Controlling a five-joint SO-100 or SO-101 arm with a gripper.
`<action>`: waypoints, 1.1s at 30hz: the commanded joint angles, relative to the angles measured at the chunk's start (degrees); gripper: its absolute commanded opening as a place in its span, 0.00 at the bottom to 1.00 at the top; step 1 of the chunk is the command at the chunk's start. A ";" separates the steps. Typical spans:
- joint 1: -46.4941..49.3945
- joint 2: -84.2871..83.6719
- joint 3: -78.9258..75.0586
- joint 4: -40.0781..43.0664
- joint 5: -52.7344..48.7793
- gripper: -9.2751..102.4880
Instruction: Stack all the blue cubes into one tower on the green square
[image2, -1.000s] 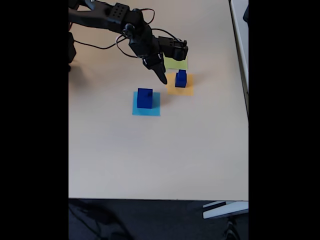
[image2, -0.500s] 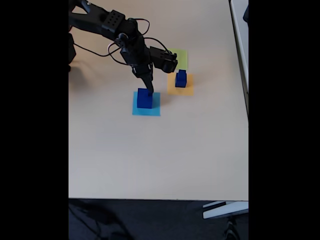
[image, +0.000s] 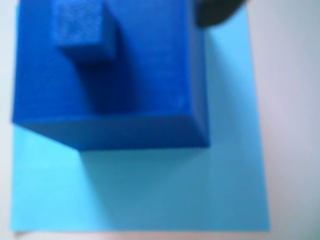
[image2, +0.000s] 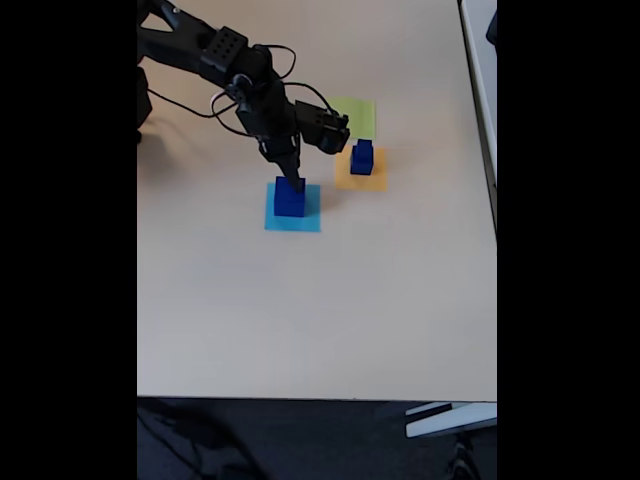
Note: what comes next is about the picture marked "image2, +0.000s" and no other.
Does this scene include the large blue cube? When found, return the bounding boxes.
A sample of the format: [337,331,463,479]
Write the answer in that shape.
[274,175,307,219]

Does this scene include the medium blue cube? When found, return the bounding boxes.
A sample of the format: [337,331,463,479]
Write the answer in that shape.
[349,149,375,177]

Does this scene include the orange paper square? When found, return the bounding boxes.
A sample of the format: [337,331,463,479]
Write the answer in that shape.
[332,144,389,193]

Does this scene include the light blue paper square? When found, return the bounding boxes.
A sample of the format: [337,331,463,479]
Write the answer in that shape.
[264,182,322,234]

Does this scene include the green paper square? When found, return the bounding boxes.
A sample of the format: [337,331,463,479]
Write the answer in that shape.
[327,97,377,140]

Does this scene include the white table foot bar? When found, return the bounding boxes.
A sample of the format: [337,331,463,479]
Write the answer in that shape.
[404,401,498,440]

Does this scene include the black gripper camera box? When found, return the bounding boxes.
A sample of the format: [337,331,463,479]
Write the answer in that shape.
[293,99,351,155]

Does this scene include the short looped wrist cable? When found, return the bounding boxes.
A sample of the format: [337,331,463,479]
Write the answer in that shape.
[209,92,252,138]

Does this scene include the thick black floor cable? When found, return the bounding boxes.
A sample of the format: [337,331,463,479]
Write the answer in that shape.
[137,399,261,480]

